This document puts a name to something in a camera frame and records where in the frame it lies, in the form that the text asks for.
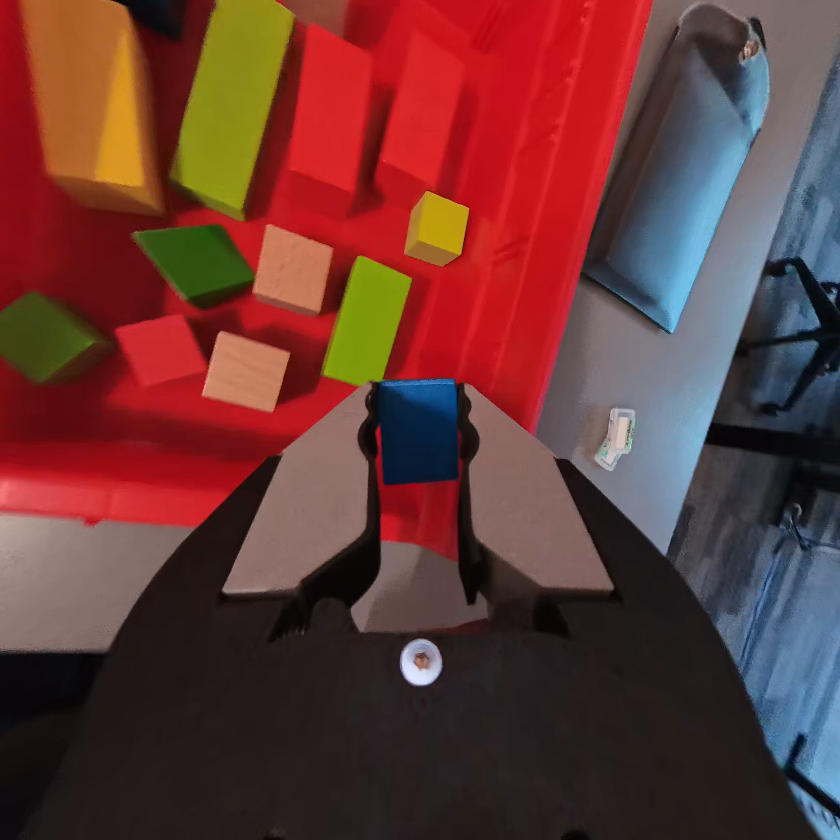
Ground red wooden block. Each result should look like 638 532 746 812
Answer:
285 23 375 221
376 29 468 201

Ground red wooden cube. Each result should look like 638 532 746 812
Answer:
115 314 209 389

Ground blue wooden block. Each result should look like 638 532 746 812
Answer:
377 378 461 486

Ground small clear plastic packet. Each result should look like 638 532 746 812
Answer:
593 407 637 473

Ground black office chair base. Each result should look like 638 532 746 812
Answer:
707 255 840 460

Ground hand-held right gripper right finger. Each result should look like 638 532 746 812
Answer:
457 382 616 606

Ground red plastic bin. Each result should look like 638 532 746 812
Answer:
0 0 655 562

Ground dark green wooden block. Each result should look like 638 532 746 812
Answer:
0 290 114 386
131 223 256 311

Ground grey felt pouch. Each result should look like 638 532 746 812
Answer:
583 3 770 336

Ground yellow wooden cube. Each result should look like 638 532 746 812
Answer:
403 190 471 267

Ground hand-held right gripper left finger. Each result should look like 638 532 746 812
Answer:
222 381 383 610

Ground long lime green wooden block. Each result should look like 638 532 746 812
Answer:
168 0 296 222

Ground large yellow wooden block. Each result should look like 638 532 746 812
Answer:
18 0 166 217

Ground natural wooden cube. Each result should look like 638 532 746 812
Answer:
201 330 291 414
252 224 335 318

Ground short lime green wooden block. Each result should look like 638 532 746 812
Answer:
321 255 413 388

